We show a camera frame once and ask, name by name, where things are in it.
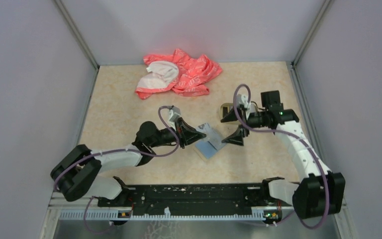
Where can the pink patterned cloth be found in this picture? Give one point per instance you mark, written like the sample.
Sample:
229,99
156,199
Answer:
178,72

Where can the cream oval card tray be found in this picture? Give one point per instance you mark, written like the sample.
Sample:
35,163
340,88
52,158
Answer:
227,114

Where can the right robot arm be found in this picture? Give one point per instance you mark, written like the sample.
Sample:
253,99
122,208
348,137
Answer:
299,155

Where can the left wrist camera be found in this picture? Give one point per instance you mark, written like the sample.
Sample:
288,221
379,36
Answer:
174,114

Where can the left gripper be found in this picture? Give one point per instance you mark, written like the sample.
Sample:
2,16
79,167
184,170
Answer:
186,134

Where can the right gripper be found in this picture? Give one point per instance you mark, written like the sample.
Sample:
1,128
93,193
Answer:
237,138

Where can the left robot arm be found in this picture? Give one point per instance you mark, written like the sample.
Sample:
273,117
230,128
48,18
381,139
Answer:
77,174

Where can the grey credit card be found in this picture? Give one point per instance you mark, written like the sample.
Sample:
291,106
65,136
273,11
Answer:
213,138

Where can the aluminium frame rail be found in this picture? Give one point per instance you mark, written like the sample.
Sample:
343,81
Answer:
85,208

